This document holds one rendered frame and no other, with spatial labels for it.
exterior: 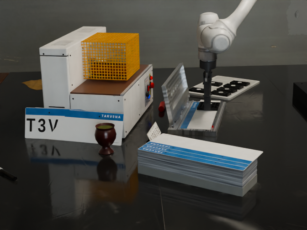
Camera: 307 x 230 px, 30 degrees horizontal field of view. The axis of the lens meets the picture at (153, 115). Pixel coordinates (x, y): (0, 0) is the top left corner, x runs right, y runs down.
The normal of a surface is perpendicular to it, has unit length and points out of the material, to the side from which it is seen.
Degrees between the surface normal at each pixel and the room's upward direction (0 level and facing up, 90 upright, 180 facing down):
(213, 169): 90
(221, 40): 96
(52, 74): 90
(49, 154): 0
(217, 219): 0
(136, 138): 0
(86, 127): 69
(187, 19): 90
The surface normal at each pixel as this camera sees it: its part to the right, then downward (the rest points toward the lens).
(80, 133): -0.27, -0.06
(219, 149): -0.02, -0.95
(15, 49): 0.04, 0.31
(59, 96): -0.22, 0.30
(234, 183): -0.51, 0.27
